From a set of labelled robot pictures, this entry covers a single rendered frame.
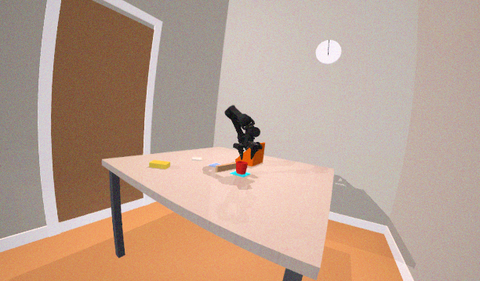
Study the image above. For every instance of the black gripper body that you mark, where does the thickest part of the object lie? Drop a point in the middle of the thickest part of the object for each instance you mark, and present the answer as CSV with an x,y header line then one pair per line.
x,y
241,146

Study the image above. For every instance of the yellow rectangular block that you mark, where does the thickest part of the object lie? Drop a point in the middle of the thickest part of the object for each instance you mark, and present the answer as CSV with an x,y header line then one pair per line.
x,y
159,164

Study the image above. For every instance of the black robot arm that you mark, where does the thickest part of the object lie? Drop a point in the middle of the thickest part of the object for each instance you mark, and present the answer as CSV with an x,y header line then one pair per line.
x,y
240,121

